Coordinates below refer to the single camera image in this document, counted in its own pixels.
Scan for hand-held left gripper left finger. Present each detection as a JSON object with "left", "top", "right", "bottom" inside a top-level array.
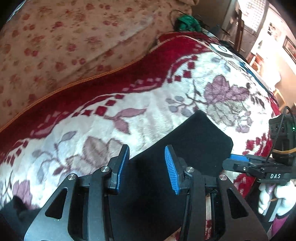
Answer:
[{"left": 23, "top": 144, "right": 130, "bottom": 241}]

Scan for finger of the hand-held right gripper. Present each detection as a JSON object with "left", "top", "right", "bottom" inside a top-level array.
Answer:
[
  {"left": 228, "top": 153, "right": 273, "bottom": 163},
  {"left": 221, "top": 159, "right": 250, "bottom": 172}
]

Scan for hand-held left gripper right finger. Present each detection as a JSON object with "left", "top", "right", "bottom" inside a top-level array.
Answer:
[{"left": 164, "top": 145, "right": 269, "bottom": 241}]

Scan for black pants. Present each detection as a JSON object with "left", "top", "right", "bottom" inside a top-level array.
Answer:
[{"left": 0, "top": 110, "right": 234, "bottom": 241}]

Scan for person's right forearm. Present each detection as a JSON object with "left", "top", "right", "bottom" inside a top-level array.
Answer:
[{"left": 270, "top": 214, "right": 293, "bottom": 237}]

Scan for person's right hand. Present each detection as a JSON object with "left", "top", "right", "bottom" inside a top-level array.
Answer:
[{"left": 257, "top": 182, "right": 295, "bottom": 217}]

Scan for red white floral plush blanket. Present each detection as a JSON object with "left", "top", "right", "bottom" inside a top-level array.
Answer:
[{"left": 0, "top": 32, "right": 284, "bottom": 232}]

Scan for wooden chair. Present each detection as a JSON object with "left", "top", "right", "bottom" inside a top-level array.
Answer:
[{"left": 232, "top": 9, "right": 246, "bottom": 53}]

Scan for beige floral pillow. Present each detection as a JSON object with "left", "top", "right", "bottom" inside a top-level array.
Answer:
[{"left": 0, "top": 0, "right": 192, "bottom": 130}]

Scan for green cloth bundle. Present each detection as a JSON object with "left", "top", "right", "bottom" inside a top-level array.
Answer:
[{"left": 174, "top": 14, "right": 201, "bottom": 32}]

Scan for white device with ring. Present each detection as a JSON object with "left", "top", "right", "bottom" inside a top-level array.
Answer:
[{"left": 209, "top": 43, "right": 234, "bottom": 57}]

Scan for framed wall picture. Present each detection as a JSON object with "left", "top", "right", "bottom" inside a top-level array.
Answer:
[{"left": 282, "top": 36, "right": 296, "bottom": 61}]

